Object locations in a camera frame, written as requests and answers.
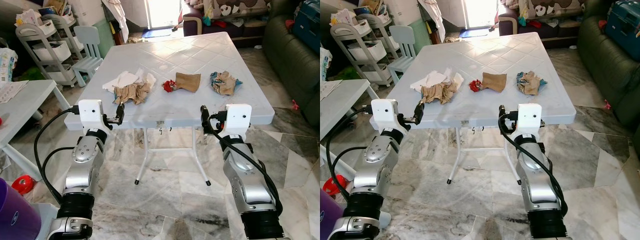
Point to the blue door mat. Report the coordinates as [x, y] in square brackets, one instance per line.
[472, 33]
[156, 33]

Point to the printed paper sheet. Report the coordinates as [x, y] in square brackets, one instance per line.
[12, 91]
[330, 89]

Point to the small red floor scrap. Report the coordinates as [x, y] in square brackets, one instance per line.
[295, 104]
[608, 104]

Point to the small red cloth item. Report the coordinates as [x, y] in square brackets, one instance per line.
[602, 25]
[290, 25]

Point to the purple rubbish bin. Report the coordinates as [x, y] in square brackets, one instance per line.
[15, 215]
[327, 220]

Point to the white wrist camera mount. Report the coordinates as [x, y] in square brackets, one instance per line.
[91, 114]
[530, 120]
[384, 113]
[238, 120]

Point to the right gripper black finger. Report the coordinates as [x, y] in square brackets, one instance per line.
[205, 115]
[502, 115]

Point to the beige crumpled paper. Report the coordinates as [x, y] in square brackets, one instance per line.
[132, 92]
[440, 92]

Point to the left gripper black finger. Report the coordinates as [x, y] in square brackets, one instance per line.
[421, 111]
[120, 112]

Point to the flat brown paper bag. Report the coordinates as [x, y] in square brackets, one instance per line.
[495, 81]
[189, 81]

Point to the white hanging cloth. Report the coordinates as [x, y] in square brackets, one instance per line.
[432, 17]
[116, 17]

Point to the white crumpled tissue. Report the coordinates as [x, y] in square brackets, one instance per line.
[431, 79]
[122, 80]

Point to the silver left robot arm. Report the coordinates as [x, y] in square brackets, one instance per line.
[85, 165]
[377, 165]

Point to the red plastic toy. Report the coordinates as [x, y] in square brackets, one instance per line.
[22, 185]
[334, 186]

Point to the white wet wipes pack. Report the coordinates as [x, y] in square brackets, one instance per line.
[325, 62]
[7, 65]

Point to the large white folding table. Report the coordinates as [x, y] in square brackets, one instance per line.
[190, 55]
[500, 55]

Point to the white tiered storage trolley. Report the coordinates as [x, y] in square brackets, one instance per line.
[365, 50]
[50, 50]

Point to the small red wrapper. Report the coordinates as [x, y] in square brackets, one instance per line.
[168, 86]
[475, 86]

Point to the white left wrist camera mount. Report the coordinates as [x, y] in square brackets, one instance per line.
[91, 114]
[384, 113]

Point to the blue plastic storage box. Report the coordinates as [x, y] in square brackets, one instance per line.
[625, 22]
[307, 25]

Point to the blue and brown wrapper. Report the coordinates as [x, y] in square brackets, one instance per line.
[225, 84]
[531, 84]

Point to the dark green sofa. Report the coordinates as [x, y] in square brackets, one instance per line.
[290, 70]
[610, 75]

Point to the green plastic item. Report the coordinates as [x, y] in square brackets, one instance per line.
[32, 74]
[348, 73]

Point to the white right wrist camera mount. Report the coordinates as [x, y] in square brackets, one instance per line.
[530, 120]
[238, 120]

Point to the brown sofa with patterned cushions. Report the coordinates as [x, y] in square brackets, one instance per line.
[507, 25]
[192, 25]

